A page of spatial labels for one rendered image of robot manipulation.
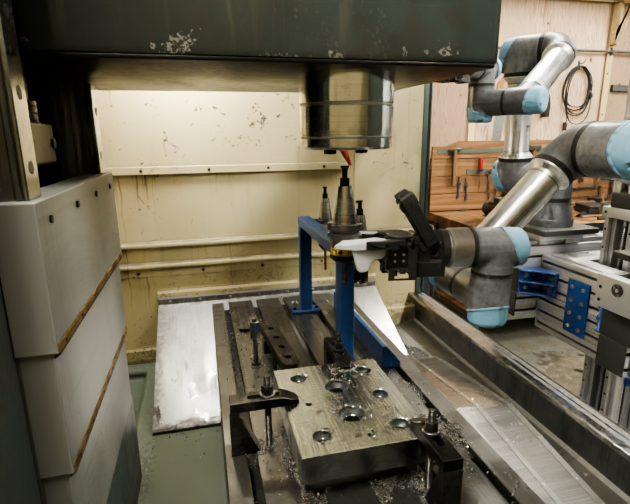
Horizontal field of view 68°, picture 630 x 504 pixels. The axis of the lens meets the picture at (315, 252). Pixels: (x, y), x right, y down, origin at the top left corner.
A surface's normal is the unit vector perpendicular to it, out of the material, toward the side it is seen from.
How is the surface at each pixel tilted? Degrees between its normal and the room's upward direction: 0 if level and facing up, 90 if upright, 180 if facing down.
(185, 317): 24
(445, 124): 90
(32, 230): 90
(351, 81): 90
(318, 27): 90
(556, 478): 8
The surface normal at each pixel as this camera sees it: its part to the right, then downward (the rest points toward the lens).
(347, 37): 0.24, 0.23
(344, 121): -0.07, 0.25
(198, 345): 0.08, -0.79
